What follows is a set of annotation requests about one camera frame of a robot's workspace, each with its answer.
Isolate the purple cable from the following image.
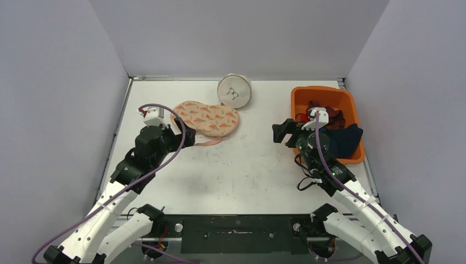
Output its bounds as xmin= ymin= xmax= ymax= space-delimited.
xmin=32 ymin=103 xmax=187 ymax=264
xmin=314 ymin=111 xmax=426 ymax=264

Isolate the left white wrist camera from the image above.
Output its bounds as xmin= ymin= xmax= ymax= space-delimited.
xmin=140 ymin=107 xmax=168 ymax=129

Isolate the navy blue garment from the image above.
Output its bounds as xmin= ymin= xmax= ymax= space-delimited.
xmin=319 ymin=124 xmax=364 ymax=159

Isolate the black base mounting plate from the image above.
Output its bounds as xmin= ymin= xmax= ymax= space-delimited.
xmin=142 ymin=214 xmax=335 ymax=255

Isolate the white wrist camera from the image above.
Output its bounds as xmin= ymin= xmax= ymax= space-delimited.
xmin=140 ymin=107 xmax=168 ymax=129
xmin=301 ymin=107 xmax=329 ymax=130

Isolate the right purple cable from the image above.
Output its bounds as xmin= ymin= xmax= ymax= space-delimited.
xmin=314 ymin=111 xmax=426 ymax=264

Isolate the red black strappy garment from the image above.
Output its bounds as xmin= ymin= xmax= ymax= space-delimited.
xmin=295 ymin=113 xmax=310 ymax=123

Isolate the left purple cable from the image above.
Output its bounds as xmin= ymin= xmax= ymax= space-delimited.
xmin=32 ymin=103 xmax=187 ymax=264

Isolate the maroon garment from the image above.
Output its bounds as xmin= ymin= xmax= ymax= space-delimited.
xmin=306 ymin=100 xmax=346 ymax=129

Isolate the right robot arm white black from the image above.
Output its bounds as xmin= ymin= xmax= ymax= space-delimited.
xmin=272 ymin=118 xmax=432 ymax=263

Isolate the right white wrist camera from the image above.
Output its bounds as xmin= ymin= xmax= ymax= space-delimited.
xmin=301 ymin=107 xmax=329 ymax=130

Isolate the floral mesh laundry bag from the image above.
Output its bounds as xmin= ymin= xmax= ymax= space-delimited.
xmin=174 ymin=101 xmax=240 ymax=147

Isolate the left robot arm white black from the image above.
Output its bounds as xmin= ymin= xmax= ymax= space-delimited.
xmin=43 ymin=118 xmax=196 ymax=263

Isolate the round white mesh laundry bag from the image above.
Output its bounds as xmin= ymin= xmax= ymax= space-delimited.
xmin=217 ymin=73 xmax=252 ymax=109

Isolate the orange plastic bin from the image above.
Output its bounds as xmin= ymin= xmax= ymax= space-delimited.
xmin=291 ymin=86 xmax=365 ymax=165

